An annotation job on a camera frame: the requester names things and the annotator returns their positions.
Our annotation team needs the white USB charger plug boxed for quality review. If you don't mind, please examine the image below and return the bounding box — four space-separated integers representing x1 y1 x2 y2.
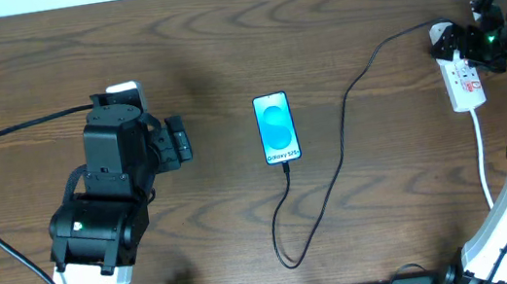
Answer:
429 21 454 48

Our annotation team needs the white power strip cord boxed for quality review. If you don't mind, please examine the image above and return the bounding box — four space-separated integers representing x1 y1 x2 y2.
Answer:
468 104 507 284

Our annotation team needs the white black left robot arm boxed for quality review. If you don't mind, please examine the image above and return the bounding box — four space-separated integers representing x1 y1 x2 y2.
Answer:
49 82 193 284

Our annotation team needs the black charger cable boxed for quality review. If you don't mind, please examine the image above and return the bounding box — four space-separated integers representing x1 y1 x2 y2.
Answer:
245 16 484 272

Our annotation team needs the white power strip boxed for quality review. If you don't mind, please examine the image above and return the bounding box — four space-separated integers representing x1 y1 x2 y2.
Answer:
436 51 487 113

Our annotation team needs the blue Galaxy smartphone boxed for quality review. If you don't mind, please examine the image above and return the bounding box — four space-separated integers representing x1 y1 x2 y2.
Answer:
252 91 302 165

